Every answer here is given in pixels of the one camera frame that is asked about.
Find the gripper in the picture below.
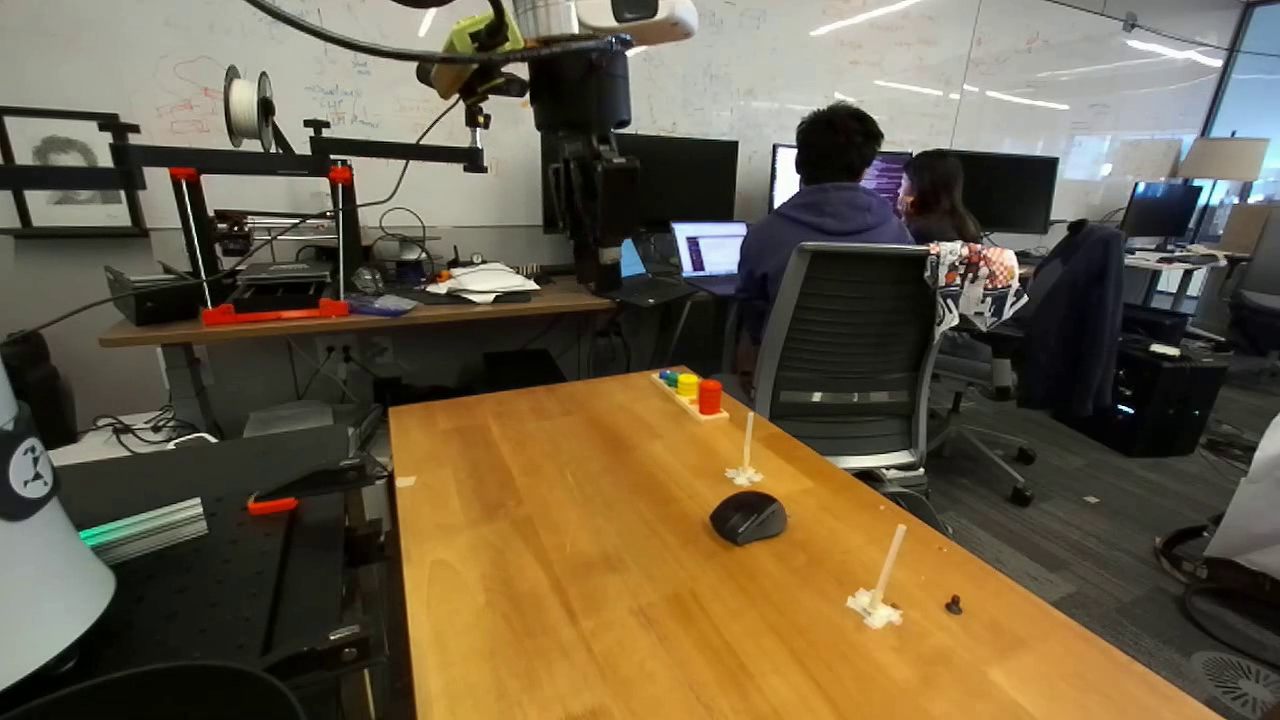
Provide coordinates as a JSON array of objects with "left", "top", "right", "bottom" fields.
[{"left": 528, "top": 43, "right": 642, "bottom": 297}]

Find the black computer mouse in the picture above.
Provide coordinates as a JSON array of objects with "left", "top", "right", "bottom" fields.
[{"left": 709, "top": 490, "right": 789, "bottom": 547}]

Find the open laptop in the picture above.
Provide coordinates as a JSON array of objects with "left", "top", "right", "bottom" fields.
[
  {"left": 669, "top": 220, "right": 750, "bottom": 297},
  {"left": 608, "top": 234, "right": 703, "bottom": 308}
]

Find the black monitor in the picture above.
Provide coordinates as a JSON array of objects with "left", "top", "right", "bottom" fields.
[
  {"left": 945, "top": 149, "right": 1060, "bottom": 237},
  {"left": 1119, "top": 180, "right": 1204, "bottom": 242},
  {"left": 541, "top": 132, "right": 740, "bottom": 237}
]

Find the pile of white papers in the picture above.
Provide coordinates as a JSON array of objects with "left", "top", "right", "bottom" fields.
[{"left": 425, "top": 261, "right": 542, "bottom": 305}]

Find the wooden peg board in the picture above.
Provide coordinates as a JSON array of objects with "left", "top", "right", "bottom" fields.
[{"left": 651, "top": 371, "right": 730, "bottom": 423}]

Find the lit monitor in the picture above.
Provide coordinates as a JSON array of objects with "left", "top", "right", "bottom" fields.
[{"left": 769, "top": 143, "right": 914, "bottom": 214}]

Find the wooden desk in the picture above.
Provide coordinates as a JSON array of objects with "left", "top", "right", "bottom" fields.
[{"left": 98, "top": 278, "right": 617, "bottom": 438}]

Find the person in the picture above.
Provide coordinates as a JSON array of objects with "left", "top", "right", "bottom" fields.
[
  {"left": 897, "top": 149, "right": 987, "bottom": 246},
  {"left": 734, "top": 101, "right": 917, "bottom": 346}
]

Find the grey office chair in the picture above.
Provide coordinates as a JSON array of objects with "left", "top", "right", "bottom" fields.
[{"left": 749, "top": 242, "right": 953, "bottom": 531}]

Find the white peg on base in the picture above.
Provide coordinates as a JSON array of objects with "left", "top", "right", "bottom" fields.
[
  {"left": 846, "top": 523, "right": 909, "bottom": 631},
  {"left": 725, "top": 410, "right": 765, "bottom": 488}
]

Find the orange and black 3d printer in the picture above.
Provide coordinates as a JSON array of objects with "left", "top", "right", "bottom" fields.
[{"left": 105, "top": 165, "right": 363, "bottom": 329}]

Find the white filament spool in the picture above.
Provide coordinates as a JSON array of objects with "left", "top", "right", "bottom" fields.
[{"left": 222, "top": 65, "right": 277, "bottom": 152}]

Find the office chair with patterned cloth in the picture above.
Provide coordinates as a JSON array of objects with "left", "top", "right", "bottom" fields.
[{"left": 926, "top": 240, "right": 1038, "bottom": 508}]

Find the dark jacket on chair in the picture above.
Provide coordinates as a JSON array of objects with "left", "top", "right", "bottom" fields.
[{"left": 1008, "top": 219, "right": 1128, "bottom": 423}]

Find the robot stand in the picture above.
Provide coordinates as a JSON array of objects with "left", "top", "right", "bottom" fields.
[{"left": 48, "top": 424, "right": 393, "bottom": 720}]

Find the framed picture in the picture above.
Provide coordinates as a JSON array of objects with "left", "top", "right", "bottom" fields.
[{"left": 0, "top": 105, "right": 150, "bottom": 240}]

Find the black computer tower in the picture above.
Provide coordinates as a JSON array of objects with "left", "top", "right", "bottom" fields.
[{"left": 1104, "top": 334, "right": 1232, "bottom": 459}]

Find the lamp shade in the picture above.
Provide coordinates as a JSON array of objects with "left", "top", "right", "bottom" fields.
[{"left": 1177, "top": 136, "right": 1271, "bottom": 184}]

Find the window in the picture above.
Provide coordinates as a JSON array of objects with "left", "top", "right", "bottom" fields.
[{"left": 1204, "top": 0, "right": 1280, "bottom": 204}]

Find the orange handled clamp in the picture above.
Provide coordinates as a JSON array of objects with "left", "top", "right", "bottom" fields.
[{"left": 246, "top": 457, "right": 372, "bottom": 517}]

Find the aluminium rail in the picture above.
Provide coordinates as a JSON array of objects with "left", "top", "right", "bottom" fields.
[{"left": 77, "top": 497, "right": 210, "bottom": 567}]

